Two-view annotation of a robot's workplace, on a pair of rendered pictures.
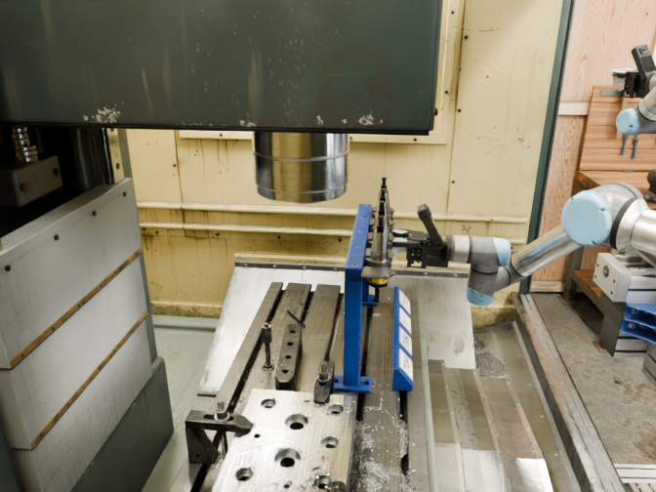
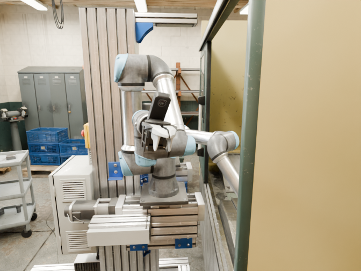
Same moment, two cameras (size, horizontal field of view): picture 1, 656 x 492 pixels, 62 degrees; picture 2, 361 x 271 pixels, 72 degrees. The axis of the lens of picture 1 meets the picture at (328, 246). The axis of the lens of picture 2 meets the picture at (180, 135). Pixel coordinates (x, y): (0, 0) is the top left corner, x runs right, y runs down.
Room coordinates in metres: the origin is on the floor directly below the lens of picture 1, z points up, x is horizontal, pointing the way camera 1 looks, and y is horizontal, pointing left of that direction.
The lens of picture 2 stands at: (2.52, -1.01, 1.70)
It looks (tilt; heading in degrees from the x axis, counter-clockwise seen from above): 13 degrees down; 174
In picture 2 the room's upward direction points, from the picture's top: straight up
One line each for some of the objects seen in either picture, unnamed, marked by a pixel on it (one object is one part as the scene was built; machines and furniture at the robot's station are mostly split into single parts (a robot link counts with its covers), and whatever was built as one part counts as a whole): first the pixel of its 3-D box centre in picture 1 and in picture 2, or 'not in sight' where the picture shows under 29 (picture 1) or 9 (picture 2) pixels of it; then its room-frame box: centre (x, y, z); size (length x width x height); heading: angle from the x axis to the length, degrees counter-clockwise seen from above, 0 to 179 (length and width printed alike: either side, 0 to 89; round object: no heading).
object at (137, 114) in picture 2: not in sight; (144, 122); (1.67, -1.05, 1.56); 0.11 x 0.08 x 0.09; 13
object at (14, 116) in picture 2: not in sight; (15, 134); (-2.90, -3.97, 0.57); 0.47 x 0.37 x 1.14; 148
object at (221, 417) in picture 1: (220, 430); not in sight; (0.87, 0.22, 0.97); 0.13 x 0.03 x 0.15; 83
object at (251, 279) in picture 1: (339, 345); not in sight; (1.54, -0.04, 0.75); 0.89 x 0.70 x 0.26; 83
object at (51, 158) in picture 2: not in sight; (64, 150); (-2.20, -2.75, 0.39); 1.20 x 0.80 x 0.79; 81
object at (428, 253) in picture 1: (428, 249); not in sight; (1.37, -0.27, 1.16); 0.12 x 0.08 x 0.09; 83
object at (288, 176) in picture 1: (301, 155); not in sight; (0.89, 0.04, 1.53); 0.16 x 0.16 x 0.12
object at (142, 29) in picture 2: not in sight; (144, 33); (1.13, -1.06, 1.94); 0.09 x 0.09 x 0.09; 88
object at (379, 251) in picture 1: (379, 244); not in sight; (1.17, -0.12, 1.26); 0.04 x 0.04 x 0.07
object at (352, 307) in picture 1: (352, 334); not in sight; (1.12, -0.06, 1.05); 0.10 x 0.05 x 0.30; 83
